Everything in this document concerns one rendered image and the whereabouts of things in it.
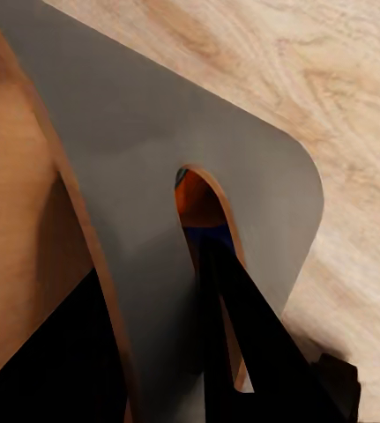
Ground can of soda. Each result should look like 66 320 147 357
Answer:
175 167 227 227
183 224 235 254

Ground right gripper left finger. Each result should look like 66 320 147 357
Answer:
0 268 128 423

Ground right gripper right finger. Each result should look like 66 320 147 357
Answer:
199 234 348 423

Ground trash can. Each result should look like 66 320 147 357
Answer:
0 0 324 423

